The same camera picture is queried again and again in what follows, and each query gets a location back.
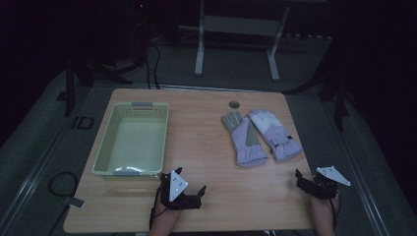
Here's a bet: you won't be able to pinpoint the lavender glove with white fingers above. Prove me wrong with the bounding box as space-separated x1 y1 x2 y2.
248 108 304 163

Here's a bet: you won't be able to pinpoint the lavender glove with grey palm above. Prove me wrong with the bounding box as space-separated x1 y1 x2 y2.
220 110 269 167

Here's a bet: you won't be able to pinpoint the black stand legs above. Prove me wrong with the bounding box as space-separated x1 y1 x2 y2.
283 32 357 133

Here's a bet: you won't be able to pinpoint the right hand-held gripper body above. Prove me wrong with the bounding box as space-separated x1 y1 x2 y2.
303 165 352 201

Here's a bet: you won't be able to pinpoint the white metal stand frame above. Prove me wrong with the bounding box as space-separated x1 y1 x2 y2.
179 0 291 83

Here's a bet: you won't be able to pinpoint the dark device with red light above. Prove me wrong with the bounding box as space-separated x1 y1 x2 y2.
132 0 149 32

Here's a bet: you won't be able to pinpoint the black hanging cables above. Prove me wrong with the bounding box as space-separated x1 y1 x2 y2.
143 40 162 90

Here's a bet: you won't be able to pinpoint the person's right hand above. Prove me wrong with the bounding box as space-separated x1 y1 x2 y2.
309 193 340 220

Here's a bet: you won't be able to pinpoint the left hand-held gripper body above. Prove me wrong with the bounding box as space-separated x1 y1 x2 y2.
159 170 203 211

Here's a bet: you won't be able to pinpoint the black tripod stand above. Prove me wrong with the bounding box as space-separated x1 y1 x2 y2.
57 53 147 118

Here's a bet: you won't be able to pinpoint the black floor cable loop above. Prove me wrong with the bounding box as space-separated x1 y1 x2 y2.
47 171 81 236

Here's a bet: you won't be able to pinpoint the grey tape piece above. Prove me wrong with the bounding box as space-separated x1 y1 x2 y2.
63 196 88 210

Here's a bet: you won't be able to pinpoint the pale green plastic basket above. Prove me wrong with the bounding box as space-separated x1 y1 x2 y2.
91 101 170 181

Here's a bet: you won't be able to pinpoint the person's left hand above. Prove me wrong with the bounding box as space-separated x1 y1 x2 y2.
151 200 183 228

